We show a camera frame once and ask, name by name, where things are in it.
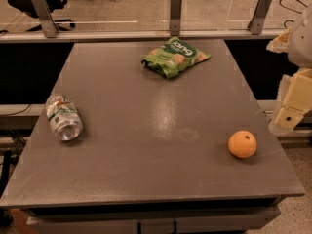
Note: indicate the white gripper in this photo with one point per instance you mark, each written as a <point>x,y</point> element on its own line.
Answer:
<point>300,44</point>

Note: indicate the silver green 7up can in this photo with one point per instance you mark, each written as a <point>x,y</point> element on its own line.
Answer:
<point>63,117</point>

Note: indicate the orange fruit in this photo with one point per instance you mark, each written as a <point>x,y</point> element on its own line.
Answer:
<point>242,144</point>

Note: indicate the green snack bag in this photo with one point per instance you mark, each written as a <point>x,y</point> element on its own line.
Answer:
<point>173,57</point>

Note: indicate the grey table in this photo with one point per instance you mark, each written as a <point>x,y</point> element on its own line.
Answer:
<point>153,157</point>

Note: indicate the black office chair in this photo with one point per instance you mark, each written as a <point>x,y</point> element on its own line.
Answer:
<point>27,8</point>

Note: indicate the right metal bracket post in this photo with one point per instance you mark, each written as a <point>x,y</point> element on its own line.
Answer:
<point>256,24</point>

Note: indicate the metal bracket post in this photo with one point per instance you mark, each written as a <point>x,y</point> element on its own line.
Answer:
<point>48,25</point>
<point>256,24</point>
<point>175,16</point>

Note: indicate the middle metal bracket post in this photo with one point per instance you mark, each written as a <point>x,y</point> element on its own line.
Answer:
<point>175,16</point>

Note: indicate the left metal bracket post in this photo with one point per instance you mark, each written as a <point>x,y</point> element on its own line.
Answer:
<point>48,25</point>

